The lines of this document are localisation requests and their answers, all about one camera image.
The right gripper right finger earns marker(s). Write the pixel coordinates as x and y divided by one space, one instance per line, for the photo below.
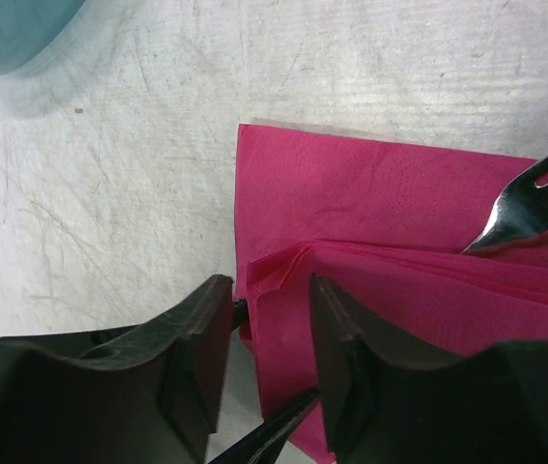
389 397

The teal transparent plastic bin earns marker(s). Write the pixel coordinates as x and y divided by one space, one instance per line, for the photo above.
27 27

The metal fork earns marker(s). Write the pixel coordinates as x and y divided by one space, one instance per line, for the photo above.
519 215

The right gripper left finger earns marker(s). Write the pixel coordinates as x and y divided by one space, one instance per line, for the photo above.
150 395

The pink paper napkin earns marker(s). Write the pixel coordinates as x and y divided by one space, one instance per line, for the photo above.
388 222

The black knife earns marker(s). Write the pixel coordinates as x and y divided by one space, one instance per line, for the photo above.
239 438

